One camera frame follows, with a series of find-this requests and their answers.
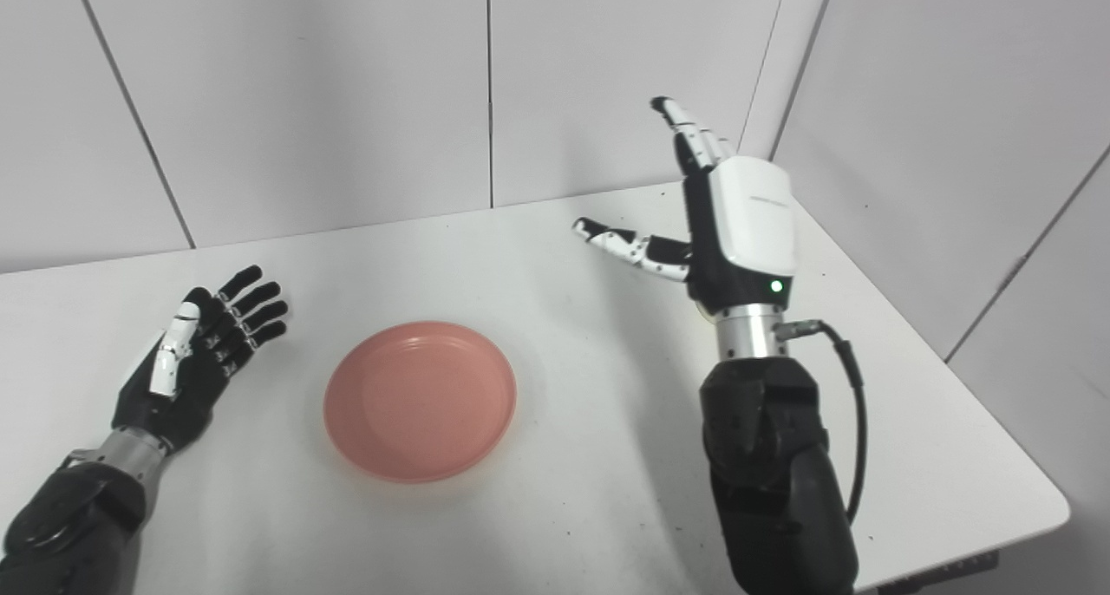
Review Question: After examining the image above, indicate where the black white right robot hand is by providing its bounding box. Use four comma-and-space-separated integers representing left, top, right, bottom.
572, 96, 799, 318

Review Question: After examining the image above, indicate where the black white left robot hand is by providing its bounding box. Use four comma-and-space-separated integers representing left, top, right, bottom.
111, 265, 290, 453

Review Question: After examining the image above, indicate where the pink round plate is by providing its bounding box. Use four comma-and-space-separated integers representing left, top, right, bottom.
323, 320, 519, 484

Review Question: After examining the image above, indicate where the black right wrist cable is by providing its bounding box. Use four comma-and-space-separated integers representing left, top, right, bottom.
774, 319, 869, 526

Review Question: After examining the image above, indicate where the dark table frame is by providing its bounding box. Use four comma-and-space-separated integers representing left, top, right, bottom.
876, 550, 1000, 595

